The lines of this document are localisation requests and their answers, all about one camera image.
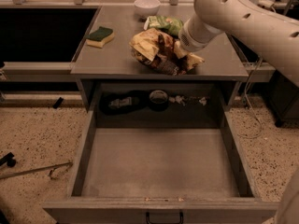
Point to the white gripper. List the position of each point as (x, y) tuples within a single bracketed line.
[(191, 41)]

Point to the brown chip bag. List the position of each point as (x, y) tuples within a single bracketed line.
[(155, 49)]

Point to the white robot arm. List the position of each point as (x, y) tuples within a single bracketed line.
[(268, 34)]

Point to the green chip bag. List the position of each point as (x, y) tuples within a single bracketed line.
[(169, 25)]

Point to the grey cabinet counter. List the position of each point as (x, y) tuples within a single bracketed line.
[(114, 62)]

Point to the grey open drawer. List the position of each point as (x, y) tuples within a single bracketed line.
[(121, 174)]

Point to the black tape roll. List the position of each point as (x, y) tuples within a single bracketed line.
[(158, 100)]

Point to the white bowl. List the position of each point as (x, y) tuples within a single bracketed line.
[(145, 8)]

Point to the green yellow sponge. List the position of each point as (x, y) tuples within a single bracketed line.
[(100, 37)]

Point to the small black block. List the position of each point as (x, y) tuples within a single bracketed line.
[(58, 103)]

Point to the metal rod with hook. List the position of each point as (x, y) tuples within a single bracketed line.
[(36, 170)]

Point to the black caster wheel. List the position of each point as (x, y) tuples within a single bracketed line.
[(8, 160)]

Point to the striped handle white device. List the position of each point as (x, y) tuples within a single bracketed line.
[(267, 4)]

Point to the black drawer handle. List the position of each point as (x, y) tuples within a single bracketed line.
[(164, 218)]

